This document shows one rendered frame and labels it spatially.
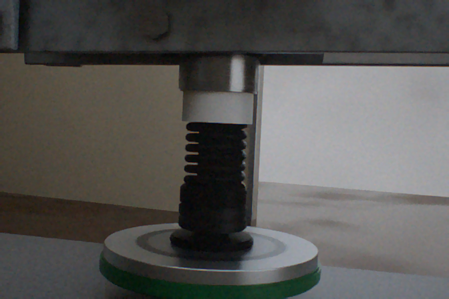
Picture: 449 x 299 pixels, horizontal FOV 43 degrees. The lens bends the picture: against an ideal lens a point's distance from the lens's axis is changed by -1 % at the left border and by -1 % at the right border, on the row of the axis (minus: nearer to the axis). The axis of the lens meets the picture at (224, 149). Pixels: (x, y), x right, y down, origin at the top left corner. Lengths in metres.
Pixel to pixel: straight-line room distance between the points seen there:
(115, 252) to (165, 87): 5.57
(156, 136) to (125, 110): 0.46
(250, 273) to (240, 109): 0.16
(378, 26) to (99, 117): 6.02
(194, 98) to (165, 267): 0.16
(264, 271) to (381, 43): 0.22
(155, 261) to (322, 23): 0.25
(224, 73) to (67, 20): 0.15
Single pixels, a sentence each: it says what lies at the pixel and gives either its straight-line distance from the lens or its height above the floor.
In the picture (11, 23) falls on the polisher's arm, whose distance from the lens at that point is 0.56.
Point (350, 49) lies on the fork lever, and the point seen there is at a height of 1.05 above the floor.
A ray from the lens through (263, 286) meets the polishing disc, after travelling 0.50.
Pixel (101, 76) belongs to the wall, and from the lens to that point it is 6.48.
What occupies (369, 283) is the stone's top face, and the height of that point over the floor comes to 0.81.
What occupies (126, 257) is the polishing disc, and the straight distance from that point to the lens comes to 0.52.
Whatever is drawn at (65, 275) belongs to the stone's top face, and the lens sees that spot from 0.67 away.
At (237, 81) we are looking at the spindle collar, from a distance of 0.54.
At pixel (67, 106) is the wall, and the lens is 6.70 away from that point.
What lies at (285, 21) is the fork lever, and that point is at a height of 1.07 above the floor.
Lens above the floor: 0.99
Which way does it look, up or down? 3 degrees down
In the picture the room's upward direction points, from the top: 3 degrees clockwise
